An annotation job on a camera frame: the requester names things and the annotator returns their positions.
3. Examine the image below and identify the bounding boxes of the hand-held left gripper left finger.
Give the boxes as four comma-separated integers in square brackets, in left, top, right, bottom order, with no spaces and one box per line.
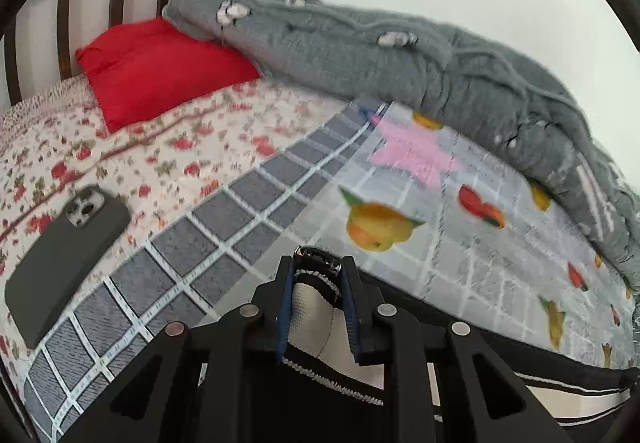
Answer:
[60,255,297,443]

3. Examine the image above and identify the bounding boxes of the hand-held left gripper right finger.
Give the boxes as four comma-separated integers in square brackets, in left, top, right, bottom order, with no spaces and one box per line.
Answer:
[341,256,576,443]

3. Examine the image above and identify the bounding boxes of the black pants with striped waistband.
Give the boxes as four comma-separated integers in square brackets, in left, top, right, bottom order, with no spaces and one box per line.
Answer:
[200,246,639,430]

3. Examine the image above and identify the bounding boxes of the fruit printed checked blanket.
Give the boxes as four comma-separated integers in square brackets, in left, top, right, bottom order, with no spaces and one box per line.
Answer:
[22,96,638,441]

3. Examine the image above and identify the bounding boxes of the floral bedsheet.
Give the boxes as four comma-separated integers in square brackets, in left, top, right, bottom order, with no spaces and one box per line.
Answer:
[0,73,351,374]

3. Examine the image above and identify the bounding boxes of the dark grey smartphone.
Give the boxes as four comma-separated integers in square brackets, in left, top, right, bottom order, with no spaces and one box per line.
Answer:
[4,184,132,349]

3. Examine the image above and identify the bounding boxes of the grey quilt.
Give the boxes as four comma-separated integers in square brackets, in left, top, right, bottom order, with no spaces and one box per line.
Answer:
[162,0,640,294]

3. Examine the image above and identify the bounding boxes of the red pillow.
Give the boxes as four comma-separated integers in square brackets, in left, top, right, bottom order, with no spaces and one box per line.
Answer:
[75,17,262,134]

